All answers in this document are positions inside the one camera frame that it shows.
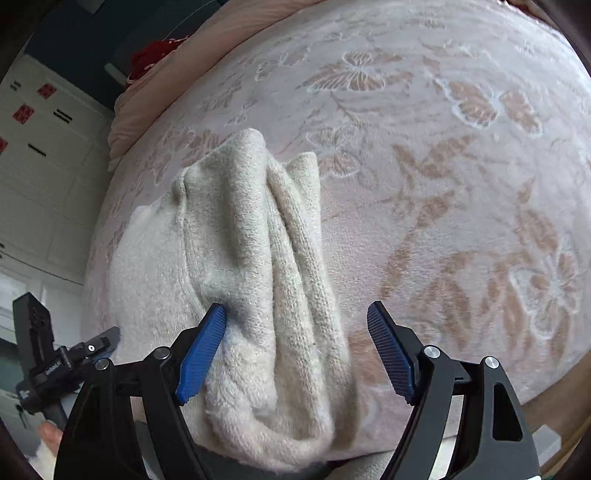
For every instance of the left hand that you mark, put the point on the left hand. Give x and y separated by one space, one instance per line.
44 459

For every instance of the pink folded duvet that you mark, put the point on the pink folded duvet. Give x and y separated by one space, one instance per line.
147 98

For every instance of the white wardrobe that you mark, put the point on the white wardrobe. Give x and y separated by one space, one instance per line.
54 177

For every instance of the teal upholstered headboard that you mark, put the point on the teal upholstered headboard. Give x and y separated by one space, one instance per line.
79 45

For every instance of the beige knitted sweater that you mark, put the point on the beige knitted sweater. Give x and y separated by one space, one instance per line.
241 229

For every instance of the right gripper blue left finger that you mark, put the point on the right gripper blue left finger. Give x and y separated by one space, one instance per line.
99 440

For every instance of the red garment at headboard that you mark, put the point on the red garment at headboard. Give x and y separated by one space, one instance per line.
145 59

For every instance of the pink butterfly bed sheet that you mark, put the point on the pink butterfly bed sheet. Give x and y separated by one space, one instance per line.
453 149

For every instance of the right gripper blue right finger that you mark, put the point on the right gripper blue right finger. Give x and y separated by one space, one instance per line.
493 440

